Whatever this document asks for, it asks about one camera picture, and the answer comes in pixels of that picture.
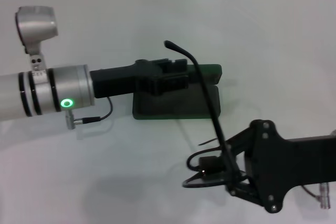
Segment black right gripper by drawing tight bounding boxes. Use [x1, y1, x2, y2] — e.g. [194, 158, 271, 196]
[199, 119, 336, 214]

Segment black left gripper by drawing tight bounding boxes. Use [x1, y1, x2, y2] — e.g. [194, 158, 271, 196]
[89, 58, 190, 100]

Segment green glasses case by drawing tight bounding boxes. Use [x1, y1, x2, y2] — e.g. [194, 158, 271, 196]
[132, 63, 223, 121]

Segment black glasses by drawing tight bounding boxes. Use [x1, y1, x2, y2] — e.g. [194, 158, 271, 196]
[163, 40, 250, 190]

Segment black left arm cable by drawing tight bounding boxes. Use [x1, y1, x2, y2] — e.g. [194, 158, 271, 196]
[65, 96, 114, 131]

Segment right arm cable silver plug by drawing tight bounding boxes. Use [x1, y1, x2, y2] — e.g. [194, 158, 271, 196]
[300, 182, 332, 209]

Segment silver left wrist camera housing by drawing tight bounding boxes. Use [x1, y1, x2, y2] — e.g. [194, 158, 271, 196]
[14, 5, 58, 74]

